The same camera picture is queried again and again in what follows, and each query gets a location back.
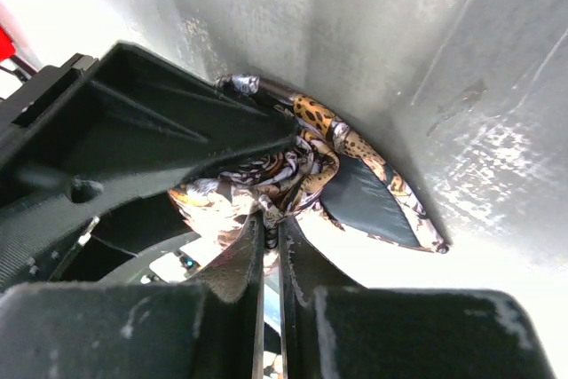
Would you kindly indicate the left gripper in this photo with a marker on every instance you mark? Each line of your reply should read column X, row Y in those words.
column 92, row 134

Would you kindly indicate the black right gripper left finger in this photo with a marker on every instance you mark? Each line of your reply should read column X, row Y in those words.
column 237, row 272

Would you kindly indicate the red plastic bin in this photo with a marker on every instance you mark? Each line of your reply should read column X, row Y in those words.
column 7, row 47

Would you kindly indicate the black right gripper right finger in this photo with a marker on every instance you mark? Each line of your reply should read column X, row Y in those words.
column 304, row 267

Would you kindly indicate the brown floral patterned tie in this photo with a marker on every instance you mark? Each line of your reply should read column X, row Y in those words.
column 290, row 183

